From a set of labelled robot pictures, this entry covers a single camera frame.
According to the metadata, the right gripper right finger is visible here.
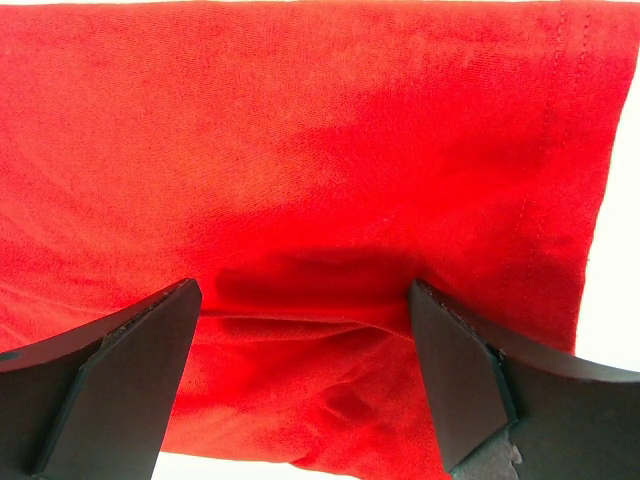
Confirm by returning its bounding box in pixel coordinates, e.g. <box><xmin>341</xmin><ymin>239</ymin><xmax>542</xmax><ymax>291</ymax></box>
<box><xmin>409</xmin><ymin>281</ymin><xmax>639</xmax><ymax>479</ymax></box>

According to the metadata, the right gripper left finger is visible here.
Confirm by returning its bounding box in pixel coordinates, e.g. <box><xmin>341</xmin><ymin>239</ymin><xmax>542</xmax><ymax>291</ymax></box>
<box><xmin>1</xmin><ymin>279</ymin><xmax>202</xmax><ymax>479</ymax></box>

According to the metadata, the red t-shirt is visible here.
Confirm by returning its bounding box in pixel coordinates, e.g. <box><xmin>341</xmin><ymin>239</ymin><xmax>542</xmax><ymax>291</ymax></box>
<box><xmin>1</xmin><ymin>1</ymin><xmax>639</xmax><ymax>479</ymax></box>

